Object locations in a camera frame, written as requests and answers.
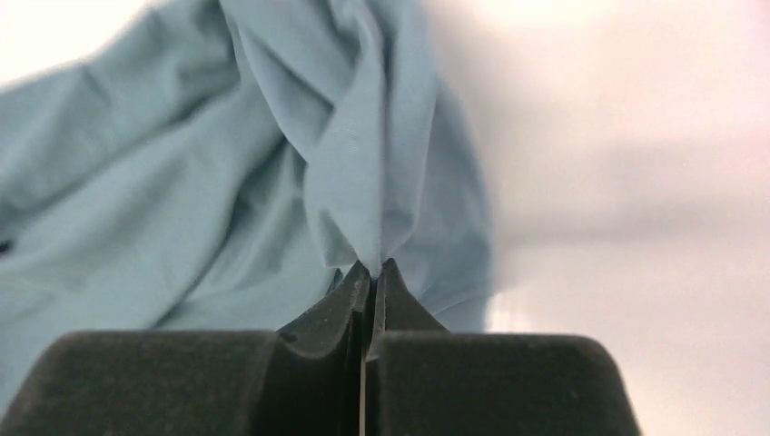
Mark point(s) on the teal blue t shirt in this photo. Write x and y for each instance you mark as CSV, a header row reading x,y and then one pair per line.
x,y
220,164

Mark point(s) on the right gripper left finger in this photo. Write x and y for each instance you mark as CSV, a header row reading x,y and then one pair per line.
x,y
303,379

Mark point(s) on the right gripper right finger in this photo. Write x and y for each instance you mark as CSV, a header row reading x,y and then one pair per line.
x,y
421,379

